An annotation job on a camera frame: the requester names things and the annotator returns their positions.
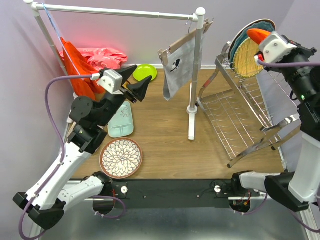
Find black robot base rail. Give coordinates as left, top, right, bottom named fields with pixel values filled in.
left=99, top=178, right=262, bottom=209

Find large floral ceramic plate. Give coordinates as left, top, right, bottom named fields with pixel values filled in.
left=227, top=18, right=277, bottom=61

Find metal dish rack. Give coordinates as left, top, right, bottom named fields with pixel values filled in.
left=197, top=42, right=300, bottom=168

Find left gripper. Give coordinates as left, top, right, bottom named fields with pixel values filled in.
left=96, top=65, right=153, bottom=128

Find beige clip hanger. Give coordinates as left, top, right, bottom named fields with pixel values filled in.
left=157, top=18, right=214, bottom=66

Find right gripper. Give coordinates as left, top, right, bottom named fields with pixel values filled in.
left=263, top=34, right=319, bottom=103

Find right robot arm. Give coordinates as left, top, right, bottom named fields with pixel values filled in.
left=230, top=46, right=320, bottom=212

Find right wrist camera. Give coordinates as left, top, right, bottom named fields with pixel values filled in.
left=254, top=31, right=298, bottom=65

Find orange plastic plate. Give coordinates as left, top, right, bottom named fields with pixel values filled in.
left=246, top=28, right=271, bottom=45

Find pink plastic bag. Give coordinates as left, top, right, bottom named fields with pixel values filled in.
left=66, top=47, right=128, bottom=70

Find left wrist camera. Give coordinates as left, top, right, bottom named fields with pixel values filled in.
left=90, top=69, right=123, bottom=95

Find light blue divided tray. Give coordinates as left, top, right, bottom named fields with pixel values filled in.
left=107, top=101, right=134, bottom=138

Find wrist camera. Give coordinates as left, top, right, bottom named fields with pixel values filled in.
left=254, top=31, right=298, bottom=65
left=90, top=69, right=123, bottom=95

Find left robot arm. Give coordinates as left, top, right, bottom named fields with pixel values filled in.
left=13, top=65, right=152, bottom=231

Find woven bamboo plate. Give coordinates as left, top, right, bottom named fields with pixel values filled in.
left=233, top=37, right=264, bottom=78

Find white clothes rack frame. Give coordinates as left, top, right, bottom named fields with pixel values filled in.
left=24, top=0, right=206, bottom=141

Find teal scalloped plate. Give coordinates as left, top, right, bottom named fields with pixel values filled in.
left=229, top=20, right=276, bottom=67

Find dark yellow patterned plate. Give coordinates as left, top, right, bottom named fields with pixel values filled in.
left=123, top=81, right=132, bottom=92

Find grey panda towel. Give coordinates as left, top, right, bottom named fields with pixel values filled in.
left=163, top=37, right=196, bottom=101

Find lime green plate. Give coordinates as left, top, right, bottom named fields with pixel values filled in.
left=133, top=64, right=158, bottom=82

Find orange garment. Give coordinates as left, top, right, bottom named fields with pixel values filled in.
left=60, top=37, right=106, bottom=101

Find brown rim floral plate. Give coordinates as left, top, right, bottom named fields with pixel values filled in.
left=99, top=137, right=143, bottom=179

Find blue wire hanger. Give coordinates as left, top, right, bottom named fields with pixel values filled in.
left=41, top=2, right=81, bottom=75

